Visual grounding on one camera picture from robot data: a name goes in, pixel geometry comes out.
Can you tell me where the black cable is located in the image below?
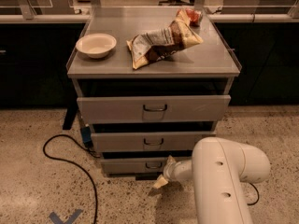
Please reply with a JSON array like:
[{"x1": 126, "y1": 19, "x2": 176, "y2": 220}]
[
  {"x1": 247, "y1": 182, "x2": 260, "y2": 206},
  {"x1": 42, "y1": 134, "x2": 101, "y2": 224}
]

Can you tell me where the grey bottom drawer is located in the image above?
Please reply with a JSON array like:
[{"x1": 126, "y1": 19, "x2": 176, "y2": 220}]
[{"x1": 101, "y1": 157, "x2": 167, "y2": 175}]

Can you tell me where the white ceramic bowl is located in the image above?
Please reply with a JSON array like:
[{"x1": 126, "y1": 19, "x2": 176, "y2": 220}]
[{"x1": 76, "y1": 34, "x2": 117, "y2": 59}]

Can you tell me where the grey metal drawer cabinet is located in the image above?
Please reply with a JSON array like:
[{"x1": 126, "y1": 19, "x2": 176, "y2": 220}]
[{"x1": 68, "y1": 7, "x2": 240, "y2": 179}]

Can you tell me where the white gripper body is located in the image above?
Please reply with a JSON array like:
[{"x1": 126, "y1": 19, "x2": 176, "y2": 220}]
[{"x1": 163, "y1": 162, "x2": 177, "y2": 182}]

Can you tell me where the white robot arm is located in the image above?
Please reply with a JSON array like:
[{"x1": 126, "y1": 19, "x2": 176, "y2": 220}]
[{"x1": 154, "y1": 137, "x2": 271, "y2": 224}]

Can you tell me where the black cable on right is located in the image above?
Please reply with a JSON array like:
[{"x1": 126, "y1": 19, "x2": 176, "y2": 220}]
[{"x1": 247, "y1": 182, "x2": 260, "y2": 206}]

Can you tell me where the grey middle drawer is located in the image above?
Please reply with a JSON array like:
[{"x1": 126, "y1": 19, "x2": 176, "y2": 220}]
[{"x1": 92, "y1": 132, "x2": 216, "y2": 152}]

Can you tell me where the red snack bag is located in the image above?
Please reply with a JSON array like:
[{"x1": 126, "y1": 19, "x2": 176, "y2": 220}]
[{"x1": 177, "y1": 8, "x2": 202, "y2": 27}]

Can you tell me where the black cable on left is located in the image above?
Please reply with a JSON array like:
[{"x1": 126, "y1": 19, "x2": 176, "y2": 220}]
[{"x1": 42, "y1": 134, "x2": 101, "y2": 224}]

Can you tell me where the crumpled brown chip bag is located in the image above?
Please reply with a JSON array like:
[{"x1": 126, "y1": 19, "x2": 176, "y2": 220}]
[{"x1": 127, "y1": 19, "x2": 203, "y2": 70}]

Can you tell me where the grey drawer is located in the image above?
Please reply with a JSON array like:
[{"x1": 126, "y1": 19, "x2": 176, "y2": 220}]
[
  {"x1": 78, "y1": 95, "x2": 231, "y2": 124},
  {"x1": 92, "y1": 132, "x2": 216, "y2": 152},
  {"x1": 101, "y1": 157, "x2": 167, "y2": 175}
]

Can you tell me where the blue power adapter box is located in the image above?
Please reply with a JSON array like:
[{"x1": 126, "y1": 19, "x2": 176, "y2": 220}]
[{"x1": 80, "y1": 127, "x2": 93, "y2": 148}]

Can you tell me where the grey top drawer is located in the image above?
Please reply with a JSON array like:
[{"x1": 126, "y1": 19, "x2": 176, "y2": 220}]
[{"x1": 78, "y1": 95, "x2": 231, "y2": 124}]

